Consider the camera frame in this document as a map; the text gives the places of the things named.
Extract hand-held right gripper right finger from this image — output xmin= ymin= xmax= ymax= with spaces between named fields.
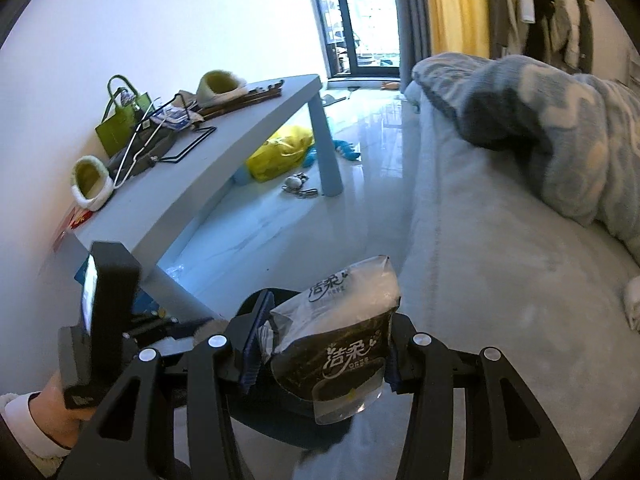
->
xmin=385 ymin=312 xmax=586 ymax=480

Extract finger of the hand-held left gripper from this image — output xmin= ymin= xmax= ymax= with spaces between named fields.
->
xmin=125 ymin=310 xmax=226 ymax=353

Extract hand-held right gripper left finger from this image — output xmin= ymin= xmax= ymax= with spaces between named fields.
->
xmin=55 ymin=295 xmax=276 ymax=480

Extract dark plastic tissue wrapper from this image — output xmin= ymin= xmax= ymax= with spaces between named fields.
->
xmin=270 ymin=255 xmax=402 ymax=423

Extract person's left forearm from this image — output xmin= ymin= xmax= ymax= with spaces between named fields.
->
xmin=0 ymin=392 xmax=73 ymax=480

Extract person's left hand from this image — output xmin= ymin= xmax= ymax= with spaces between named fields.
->
xmin=30 ymin=375 xmax=96 ymax=448

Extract red paper packet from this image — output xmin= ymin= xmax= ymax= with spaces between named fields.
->
xmin=52 ymin=205 xmax=96 ymax=251

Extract green lined fluffy slipper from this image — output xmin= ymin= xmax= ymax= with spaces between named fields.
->
xmin=70 ymin=156 xmax=115 ymax=211
xmin=196 ymin=70 xmax=248 ymax=107

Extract white bed mattress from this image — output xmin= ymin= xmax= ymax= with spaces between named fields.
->
xmin=350 ymin=80 xmax=640 ymax=480

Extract clothes hangers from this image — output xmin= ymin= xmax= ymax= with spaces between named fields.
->
xmin=112 ymin=110 xmax=171 ymax=188

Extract dark grey pouch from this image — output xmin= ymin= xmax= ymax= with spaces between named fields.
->
xmin=107 ymin=135 xmax=176 ymax=176

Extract light blue table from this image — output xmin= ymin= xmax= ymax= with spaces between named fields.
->
xmin=67 ymin=74 xmax=343 ymax=321

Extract green handbag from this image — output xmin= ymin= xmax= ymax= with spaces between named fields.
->
xmin=95 ymin=75 xmax=153 ymax=158

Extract blue white tissue packet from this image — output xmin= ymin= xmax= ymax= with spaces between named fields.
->
xmin=150 ymin=105 xmax=193 ymax=131

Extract yellow plastic bag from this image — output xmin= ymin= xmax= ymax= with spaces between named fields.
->
xmin=247 ymin=125 xmax=315 ymax=182

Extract blue plush toy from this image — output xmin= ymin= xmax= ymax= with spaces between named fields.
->
xmin=302 ymin=137 xmax=362 ymax=168

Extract dark wooden sticks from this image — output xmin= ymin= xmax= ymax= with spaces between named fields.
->
xmin=192 ymin=79 xmax=286 ymax=121

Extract white crumpled tissue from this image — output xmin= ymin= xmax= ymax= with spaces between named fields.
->
xmin=622 ymin=275 xmax=640 ymax=331

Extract blue white patterned blanket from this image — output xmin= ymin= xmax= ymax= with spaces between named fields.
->
xmin=411 ymin=51 xmax=640 ymax=256

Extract black framed glass door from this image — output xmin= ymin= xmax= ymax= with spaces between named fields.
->
xmin=302 ymin=0 xmax=401 ymax=81

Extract grey curtain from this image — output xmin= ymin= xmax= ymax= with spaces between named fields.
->
xmin=390 ymin=0 xmax=433 ymax=68

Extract yellow curtain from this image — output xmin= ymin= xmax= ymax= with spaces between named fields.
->
xmin=422 ymin=0 xmax=491 ymax=58

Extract black hanging jacket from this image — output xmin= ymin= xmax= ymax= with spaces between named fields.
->
xmin=522 ymin=0 xmax=566 ymax=61

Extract beige hanging coat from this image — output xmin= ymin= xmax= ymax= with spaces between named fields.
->
xmin=487 ymin=0 xmax=523 ymax=61

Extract dark grey hanging garment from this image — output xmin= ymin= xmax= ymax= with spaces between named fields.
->
xmin=572 ymin=0 xmax=596 ymax=73

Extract keychain with charms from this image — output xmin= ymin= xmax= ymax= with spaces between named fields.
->
xmin=281 ymin=172 xmax=319 ymax=198

